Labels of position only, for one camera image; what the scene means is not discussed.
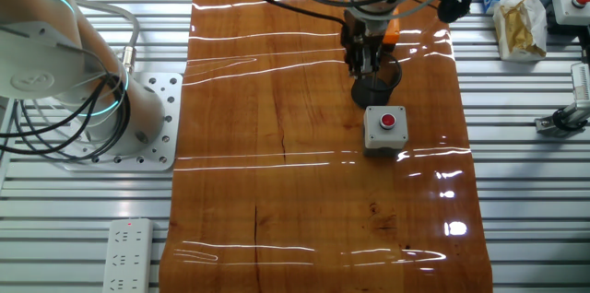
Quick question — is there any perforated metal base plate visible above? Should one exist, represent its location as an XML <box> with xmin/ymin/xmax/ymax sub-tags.
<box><xmin>59</xmin><ymin>71</ymin><xmax>184</xmax><ymax>173</ymax></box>

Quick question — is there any black mesh pen holder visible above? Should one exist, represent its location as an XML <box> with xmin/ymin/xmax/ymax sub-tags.
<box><xmin>349</xmin><ymin>51</ymin><xmax>404</xmax><ymax>111</ymax></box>

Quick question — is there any wood grain table mat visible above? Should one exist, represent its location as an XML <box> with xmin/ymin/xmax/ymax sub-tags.
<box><xmin>159</xmin><ymin>0</ymin><xmax>494</xmax><ymax>293</ymax></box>

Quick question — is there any grey cable with metal connector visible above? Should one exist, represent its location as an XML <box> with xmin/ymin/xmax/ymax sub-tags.
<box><xmin>73</xmin><ymin>0</ymin><xmax>142</xmax><ymax>76</ymax></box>

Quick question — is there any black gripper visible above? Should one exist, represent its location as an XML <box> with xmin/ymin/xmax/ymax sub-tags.
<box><xmin>341</xmin><ymin>9</ymin><xmax>386</xmax><ymax>77</ymax></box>

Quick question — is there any white and brown paper bag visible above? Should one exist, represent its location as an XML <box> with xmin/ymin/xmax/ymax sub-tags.
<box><xmin>491</xmin><ymin>0</ymin><xmax>549</xmax><ymax>63</ymax></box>

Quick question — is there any orange box with red button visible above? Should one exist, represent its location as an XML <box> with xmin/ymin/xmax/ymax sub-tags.
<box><xmin>381</xmin><ymin>5</ymin><xmax>401</xmax><ymax>46</ymax></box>

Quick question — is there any black metal clamp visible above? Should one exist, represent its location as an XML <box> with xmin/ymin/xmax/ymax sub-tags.
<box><xmin>534</xmin><ymin>99</ymin><xmax>590</xmax><ymax>137</ymax></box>

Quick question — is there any white power strip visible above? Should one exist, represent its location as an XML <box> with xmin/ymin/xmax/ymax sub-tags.
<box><xmin>101</xmin><ymin>217</ymin><xmax>154</xmax><ymax>293</ymax></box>

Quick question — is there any grey box with red button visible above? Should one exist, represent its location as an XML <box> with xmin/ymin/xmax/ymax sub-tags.
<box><xmin>362</xmin><ymin>104</ymin><xmax>410</xmax><ymax>158</ymax></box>
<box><xmin>551</xmin><ymin>0</ymin><xmax>590</xmax><ymax>27</ymax></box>

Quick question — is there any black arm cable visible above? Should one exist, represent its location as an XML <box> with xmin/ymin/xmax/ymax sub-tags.
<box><xmin>0</xmin><ymin>0</ymin><xmax>474</xmax><ymax>163</ymax></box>

